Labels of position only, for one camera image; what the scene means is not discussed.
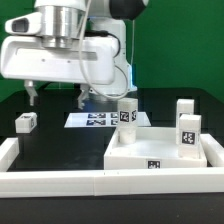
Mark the white U-shaped obstacle fence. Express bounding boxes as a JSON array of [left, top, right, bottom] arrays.
[[0, 138, 224, 198]]

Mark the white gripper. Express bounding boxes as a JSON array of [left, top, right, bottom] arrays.
[[0, 36, 118, 109]]

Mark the white square tabletop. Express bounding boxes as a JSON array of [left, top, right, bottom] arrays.
[[104, 127, 207, 170]]

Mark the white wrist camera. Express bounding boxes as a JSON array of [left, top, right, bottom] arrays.
[[5, 12, 42, 35]]

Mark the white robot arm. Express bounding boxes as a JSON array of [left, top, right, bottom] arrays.
[[0, 0, 149, 108]]

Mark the white fiducial marker sheet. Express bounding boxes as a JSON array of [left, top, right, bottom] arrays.
[[64, 112, 151, 128]]

